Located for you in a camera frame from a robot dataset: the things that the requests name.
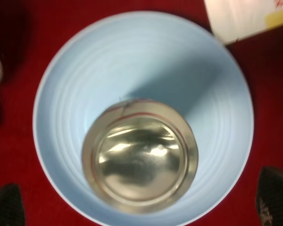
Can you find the light blue round plate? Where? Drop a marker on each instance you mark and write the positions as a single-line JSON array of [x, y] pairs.
[[149, 55]]

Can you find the red tablecloth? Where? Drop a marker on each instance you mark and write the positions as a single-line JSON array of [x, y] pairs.
[[32, 31]]

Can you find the white dried fruit pouch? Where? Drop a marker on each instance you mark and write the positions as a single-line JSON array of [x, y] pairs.
[[234, 20]]

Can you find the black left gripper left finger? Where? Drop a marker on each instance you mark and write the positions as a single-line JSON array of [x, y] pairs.
[[11, 206]]

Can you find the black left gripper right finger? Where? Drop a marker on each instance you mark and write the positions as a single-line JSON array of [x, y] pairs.
[[269, 197]]

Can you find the blue drink can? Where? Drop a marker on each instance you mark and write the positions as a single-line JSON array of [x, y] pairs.
[[140, 156]]

